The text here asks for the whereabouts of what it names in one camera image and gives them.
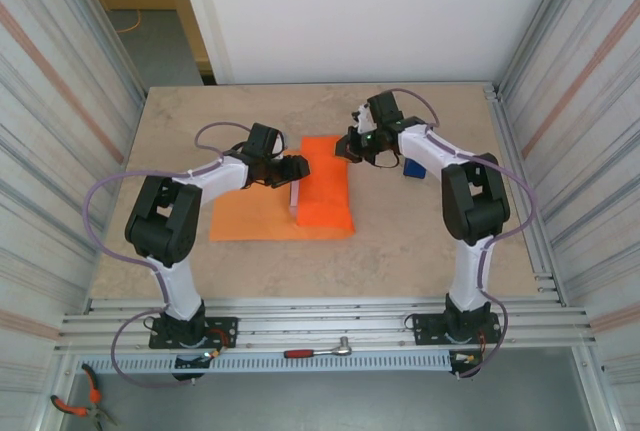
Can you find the pink cardboard gift box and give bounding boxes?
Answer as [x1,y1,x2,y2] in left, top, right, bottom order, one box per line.
[288,180,302,220]

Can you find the orange wrapping paper sheet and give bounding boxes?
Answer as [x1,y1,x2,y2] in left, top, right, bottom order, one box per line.
[208,135,356,242]

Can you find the blue tape dispenser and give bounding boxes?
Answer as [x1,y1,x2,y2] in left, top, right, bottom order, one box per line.
[402,156,429,180]

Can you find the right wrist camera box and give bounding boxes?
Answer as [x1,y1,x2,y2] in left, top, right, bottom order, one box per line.
[351,104,377,136]

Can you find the aluminium side frame rail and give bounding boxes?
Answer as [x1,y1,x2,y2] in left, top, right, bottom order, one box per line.
[483,81,569,307]

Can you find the aluminium mounting rail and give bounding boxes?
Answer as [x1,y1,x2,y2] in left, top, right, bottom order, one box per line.
[53,295,599,355]

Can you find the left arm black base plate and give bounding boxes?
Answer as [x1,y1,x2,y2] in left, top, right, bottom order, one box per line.
[148,316,239,351]

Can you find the red-handled ratchet wrench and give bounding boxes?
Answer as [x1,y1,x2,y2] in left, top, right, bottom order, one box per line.
[283,335,354,358]

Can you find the orange floor cable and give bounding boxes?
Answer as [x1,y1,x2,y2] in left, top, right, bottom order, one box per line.
[117,9,144,35]

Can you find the grey slotted cable duct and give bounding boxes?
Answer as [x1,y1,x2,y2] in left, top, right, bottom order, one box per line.
[74,350,454,375]

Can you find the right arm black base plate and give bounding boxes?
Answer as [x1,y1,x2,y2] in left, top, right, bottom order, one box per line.
[410,311,503,347]

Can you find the orange-handled pliers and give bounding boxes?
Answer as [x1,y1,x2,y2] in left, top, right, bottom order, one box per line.
[49,363,121,427]

